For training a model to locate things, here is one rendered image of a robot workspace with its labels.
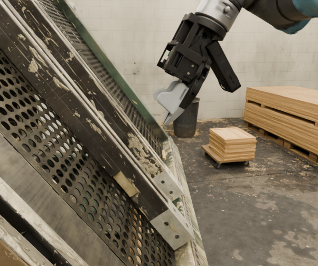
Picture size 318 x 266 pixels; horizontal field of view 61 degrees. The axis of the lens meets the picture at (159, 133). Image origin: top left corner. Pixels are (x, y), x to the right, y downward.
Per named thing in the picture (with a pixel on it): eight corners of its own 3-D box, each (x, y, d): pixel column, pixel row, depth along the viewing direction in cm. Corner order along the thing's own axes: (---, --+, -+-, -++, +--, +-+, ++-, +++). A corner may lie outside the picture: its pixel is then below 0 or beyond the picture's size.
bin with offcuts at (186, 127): (203, 137, 473) (204, 100, 454) (174, 139, 463) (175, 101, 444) (193, 129, 522) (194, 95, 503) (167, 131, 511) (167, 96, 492)
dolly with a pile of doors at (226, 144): (254, 167, 352) (258, 138, 340) (216, 171, 341) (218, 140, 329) (232, 151, 409) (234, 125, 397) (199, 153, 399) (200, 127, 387)
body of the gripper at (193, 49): (154, 68, 56) (182, 13, 54) (188, 86, 59) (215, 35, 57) (164, 72, 49) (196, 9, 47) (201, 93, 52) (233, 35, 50)
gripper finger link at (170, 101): (145, 115, 55) (166, 74, 53) (169, 126, 57) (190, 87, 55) (148, 119, 52) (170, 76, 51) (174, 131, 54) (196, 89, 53)
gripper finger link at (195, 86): (172, 102, 56) (193, 64, 54) (180, 106, 56) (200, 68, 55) (180, 107, 51) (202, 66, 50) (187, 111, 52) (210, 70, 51)
